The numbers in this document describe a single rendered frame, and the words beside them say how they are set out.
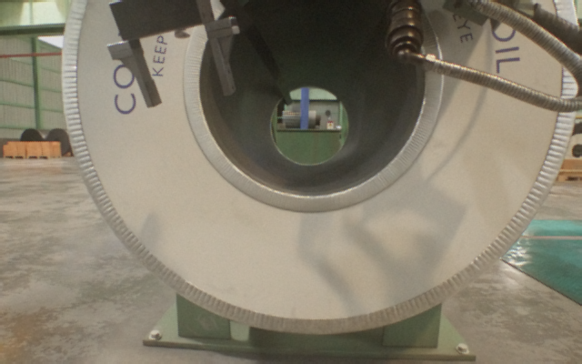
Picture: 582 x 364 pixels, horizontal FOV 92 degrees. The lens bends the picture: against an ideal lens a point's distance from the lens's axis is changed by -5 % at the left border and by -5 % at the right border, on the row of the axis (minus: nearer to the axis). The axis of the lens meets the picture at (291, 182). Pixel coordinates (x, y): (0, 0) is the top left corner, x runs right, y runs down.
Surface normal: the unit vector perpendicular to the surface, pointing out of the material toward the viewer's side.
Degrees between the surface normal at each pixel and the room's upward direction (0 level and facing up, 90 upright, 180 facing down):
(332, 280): 90
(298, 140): 90
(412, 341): 90
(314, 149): 90
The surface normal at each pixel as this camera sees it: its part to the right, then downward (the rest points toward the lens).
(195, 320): -0.06, 0.11
